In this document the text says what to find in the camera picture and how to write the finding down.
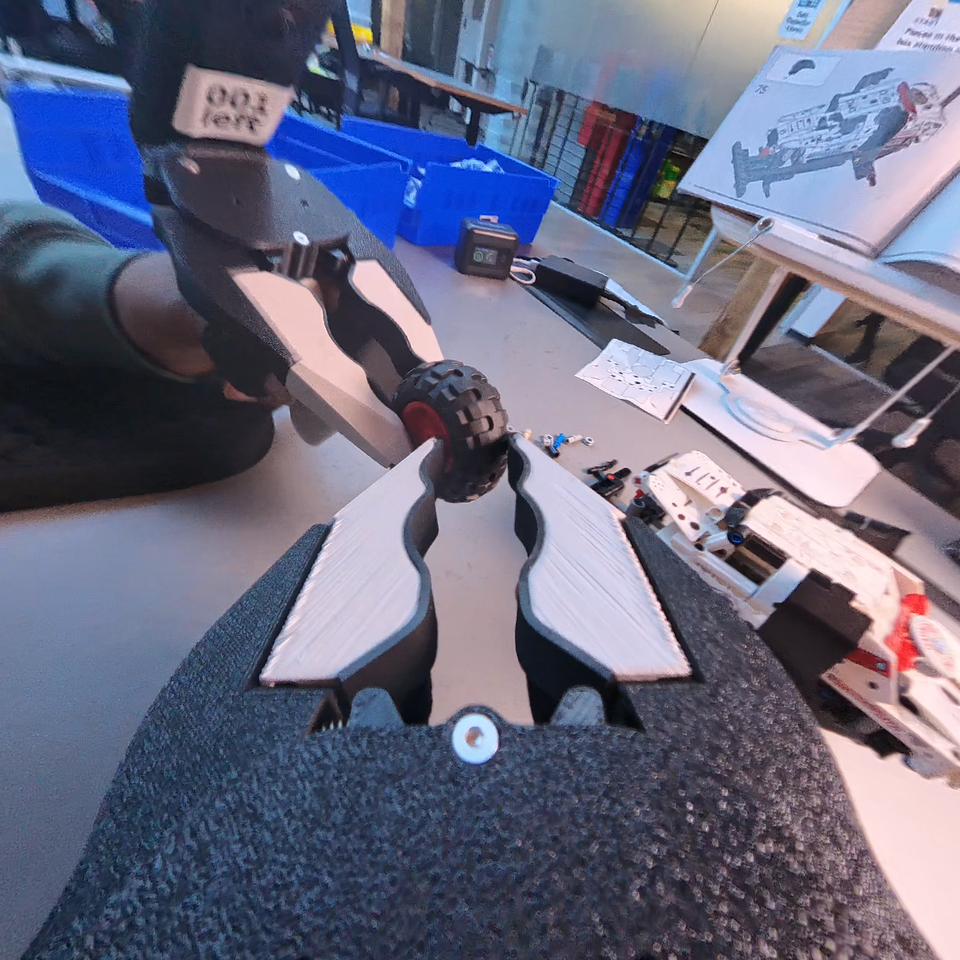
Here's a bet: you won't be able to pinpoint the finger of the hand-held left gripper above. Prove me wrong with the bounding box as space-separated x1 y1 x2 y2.
347 257 444 376
234 269 417 471

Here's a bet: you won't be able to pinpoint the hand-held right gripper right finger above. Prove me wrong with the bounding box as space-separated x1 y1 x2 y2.
509 437 696 687

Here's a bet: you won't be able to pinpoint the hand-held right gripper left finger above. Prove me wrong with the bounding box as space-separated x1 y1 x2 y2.
257 437 445 693

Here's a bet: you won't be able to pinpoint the red toy wheel hub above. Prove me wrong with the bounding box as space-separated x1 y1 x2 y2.
401 396 453 454

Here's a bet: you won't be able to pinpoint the black toy tire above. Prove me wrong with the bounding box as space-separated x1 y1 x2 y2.
392 359 513 505

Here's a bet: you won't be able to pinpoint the white toy brick truck model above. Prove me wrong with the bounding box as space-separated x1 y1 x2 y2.
621 449 960 790

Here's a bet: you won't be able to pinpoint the building instruction booklet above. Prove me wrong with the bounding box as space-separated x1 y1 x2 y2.
678 41 960 280

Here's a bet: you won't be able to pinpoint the person's left hand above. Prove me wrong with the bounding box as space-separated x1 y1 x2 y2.
111 252 282 409

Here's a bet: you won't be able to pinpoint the small black device green display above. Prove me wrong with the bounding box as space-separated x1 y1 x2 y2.
453 216 523 283

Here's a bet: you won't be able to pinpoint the cluster of small toy pins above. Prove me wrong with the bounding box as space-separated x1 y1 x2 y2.
521 426 597 459

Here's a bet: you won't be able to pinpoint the black power adapter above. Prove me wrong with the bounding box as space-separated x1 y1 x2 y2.
531 254 610 310

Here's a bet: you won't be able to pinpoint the white sticker sheet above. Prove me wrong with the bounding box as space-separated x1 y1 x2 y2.
573 338 697 426

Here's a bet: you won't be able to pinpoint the long work table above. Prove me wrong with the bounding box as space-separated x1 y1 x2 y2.
351 41 531 145

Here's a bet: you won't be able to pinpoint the white booklet stand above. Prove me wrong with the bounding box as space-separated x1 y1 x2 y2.
669 210 960 513

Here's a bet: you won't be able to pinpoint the red and blue crates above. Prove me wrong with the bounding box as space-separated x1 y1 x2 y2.
576 101 708 228

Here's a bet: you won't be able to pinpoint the printed paper sheet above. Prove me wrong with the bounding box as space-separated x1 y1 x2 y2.
876 0 960 55

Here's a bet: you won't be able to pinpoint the thin white cord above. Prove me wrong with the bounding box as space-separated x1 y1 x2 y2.
669 216 783 310

